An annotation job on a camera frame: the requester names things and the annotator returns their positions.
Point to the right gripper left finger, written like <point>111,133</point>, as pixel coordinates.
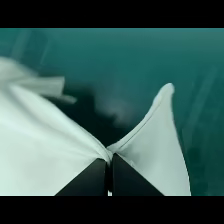
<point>90,181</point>

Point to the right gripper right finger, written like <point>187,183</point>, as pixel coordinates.
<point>128,181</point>

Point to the white T-shirt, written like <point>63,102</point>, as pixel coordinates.
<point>43,150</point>

